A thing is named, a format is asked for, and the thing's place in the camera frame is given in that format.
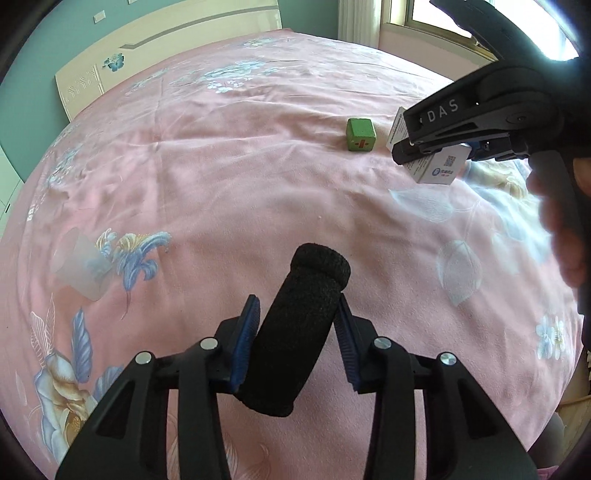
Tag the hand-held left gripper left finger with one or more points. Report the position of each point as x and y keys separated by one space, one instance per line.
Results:
x=244 y=344

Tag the cream wardrobe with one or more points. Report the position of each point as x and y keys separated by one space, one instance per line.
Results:
x=9 y=184

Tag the cream bed headboard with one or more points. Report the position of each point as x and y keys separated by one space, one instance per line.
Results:
x=138 y=50

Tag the small green box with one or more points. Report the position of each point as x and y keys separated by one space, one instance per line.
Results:
x=360 y=134

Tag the pink floral blanket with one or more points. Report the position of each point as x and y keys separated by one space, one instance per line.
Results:
x=231 y=184

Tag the frosted plastic cup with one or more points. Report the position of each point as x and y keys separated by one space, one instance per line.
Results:
x=81 y=267

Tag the cream curtain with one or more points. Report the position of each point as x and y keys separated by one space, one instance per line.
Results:
x=362 y=21

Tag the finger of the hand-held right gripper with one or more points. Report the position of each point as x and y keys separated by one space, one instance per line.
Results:
x=438 y=120
x=489 y=147

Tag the person's right hand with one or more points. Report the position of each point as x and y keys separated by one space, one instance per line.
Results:
x=570 y=240

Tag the small white box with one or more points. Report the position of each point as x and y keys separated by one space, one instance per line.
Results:
x=438 y=168

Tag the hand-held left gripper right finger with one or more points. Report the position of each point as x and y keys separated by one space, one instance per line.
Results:
x=346 y=344

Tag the black foam tube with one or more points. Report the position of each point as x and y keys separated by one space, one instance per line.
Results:
x=295 y=323

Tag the window with dark frame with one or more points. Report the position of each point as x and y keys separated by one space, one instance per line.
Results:
x=438 y=27

